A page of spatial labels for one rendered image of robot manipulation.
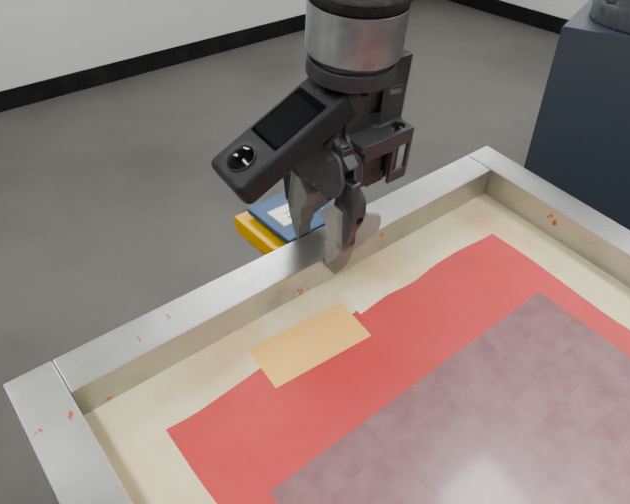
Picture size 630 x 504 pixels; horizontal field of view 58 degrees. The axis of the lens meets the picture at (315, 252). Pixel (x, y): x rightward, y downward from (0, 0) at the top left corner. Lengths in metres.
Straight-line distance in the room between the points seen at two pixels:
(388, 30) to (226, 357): 0.30
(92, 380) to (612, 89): 0.70
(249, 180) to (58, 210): 2.32
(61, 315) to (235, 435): 1.75
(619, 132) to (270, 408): 0.60
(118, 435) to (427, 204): 0.38
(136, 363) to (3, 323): 1.77
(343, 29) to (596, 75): 0.50
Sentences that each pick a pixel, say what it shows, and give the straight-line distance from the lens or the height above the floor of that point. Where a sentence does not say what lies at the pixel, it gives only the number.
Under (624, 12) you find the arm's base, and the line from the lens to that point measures 0.85.
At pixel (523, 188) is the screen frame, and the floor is 1.08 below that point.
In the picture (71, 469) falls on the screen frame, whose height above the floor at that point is 1.08.
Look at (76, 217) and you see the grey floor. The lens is 2.65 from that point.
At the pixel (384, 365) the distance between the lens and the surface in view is 0.52.
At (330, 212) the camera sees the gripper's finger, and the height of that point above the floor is 1.15.
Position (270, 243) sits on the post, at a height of 0.95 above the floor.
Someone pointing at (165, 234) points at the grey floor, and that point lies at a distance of 2.43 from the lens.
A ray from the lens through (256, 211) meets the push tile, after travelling 0.82.
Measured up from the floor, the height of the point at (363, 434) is 1.04.
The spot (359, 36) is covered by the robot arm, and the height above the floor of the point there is 1.31.
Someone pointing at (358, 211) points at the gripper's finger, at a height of 1.16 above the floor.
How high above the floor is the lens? 1.44
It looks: 40 degrees down
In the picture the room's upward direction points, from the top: straight up
